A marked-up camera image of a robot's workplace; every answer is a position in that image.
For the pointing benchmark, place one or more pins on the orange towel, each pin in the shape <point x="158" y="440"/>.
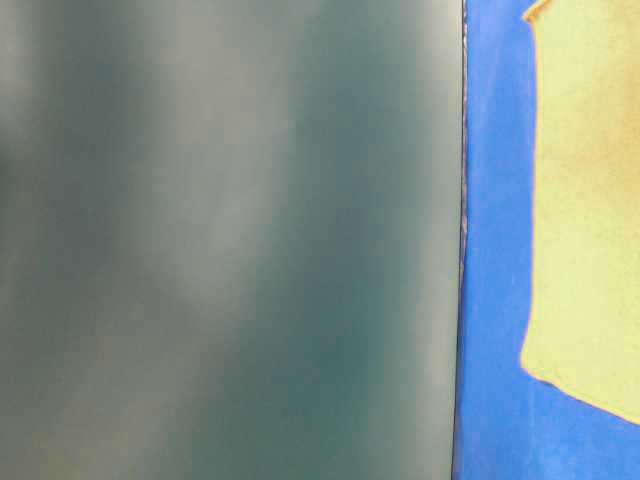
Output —
<point x="583" y="331"/>

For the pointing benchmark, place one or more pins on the blue table cloth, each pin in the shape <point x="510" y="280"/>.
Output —
<point x="508" y="425"/>

